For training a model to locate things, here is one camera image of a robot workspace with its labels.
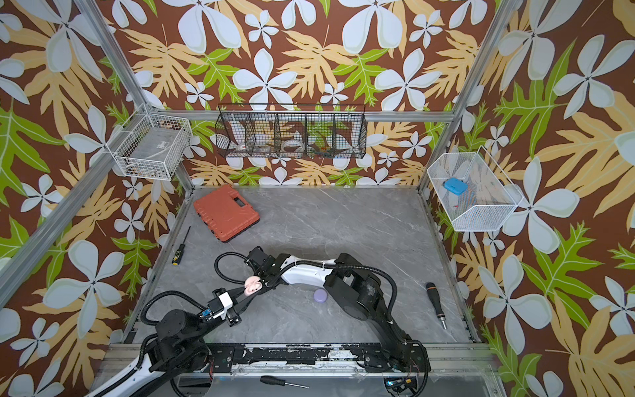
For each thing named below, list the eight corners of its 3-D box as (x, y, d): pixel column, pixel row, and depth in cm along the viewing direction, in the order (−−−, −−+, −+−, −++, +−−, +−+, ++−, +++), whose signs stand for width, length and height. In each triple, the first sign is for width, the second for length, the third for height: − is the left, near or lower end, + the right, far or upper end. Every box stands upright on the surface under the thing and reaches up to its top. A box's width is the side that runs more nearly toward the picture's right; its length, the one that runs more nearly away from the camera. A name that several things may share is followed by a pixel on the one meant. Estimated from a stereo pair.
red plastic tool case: (223, 246, 101) (219, 239, 97) (194, 210, 113) (190, 203, 109) (261, 221, 109) (259, 214, 105) (231, 190, 121) (228, 183, 117)
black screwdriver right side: (438, 329, 82) (441, 327, 80) (425, 285, 92) (427, 282, 90) (446, 329, 82) (449, 327, 80) (432, 285, 92) (434, 282, 90)
